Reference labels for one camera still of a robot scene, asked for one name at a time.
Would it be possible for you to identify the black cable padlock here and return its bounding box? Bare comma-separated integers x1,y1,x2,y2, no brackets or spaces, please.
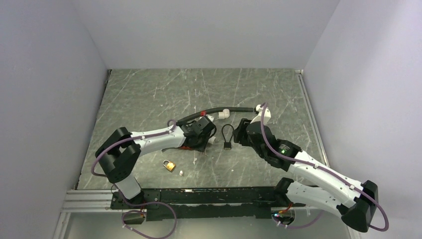
221,124,234,150

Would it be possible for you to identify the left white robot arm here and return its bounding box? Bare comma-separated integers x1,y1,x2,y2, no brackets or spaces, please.
95,115,216,209

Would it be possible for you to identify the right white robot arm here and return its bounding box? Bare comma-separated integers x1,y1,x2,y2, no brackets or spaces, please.
233,119,379,233

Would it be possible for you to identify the white pipe elbow near wrench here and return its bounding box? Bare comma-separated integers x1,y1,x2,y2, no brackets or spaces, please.
208,136,216,145

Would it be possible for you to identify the brass padlock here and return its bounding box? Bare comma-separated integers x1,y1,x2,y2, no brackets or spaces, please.
163,160,176,172

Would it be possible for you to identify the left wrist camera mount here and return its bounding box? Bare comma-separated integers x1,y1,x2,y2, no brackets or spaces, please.
200,111,214,122

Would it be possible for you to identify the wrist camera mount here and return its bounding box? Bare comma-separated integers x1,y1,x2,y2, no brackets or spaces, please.
200,111,214,122
251,105,271,125

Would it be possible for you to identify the red handled adjustable wrench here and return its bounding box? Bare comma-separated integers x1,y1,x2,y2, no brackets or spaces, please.
161,146,206,153

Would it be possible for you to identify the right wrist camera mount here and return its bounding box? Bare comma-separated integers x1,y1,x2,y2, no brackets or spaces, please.
251,105,271,125

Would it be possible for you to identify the white pipe elbow near hose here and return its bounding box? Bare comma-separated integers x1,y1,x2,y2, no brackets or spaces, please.
218,109,230,120

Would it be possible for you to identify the black corrugated hose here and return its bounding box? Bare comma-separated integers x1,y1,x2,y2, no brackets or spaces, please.
176,106,255,126

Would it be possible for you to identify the aluminium rail right edge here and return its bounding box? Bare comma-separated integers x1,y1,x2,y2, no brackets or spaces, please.
295,70,330,167

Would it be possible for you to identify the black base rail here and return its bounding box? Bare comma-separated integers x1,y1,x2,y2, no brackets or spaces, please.
110,186,292,222

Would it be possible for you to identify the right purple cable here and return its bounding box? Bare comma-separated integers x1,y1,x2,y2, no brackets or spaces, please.
259,102,390,232

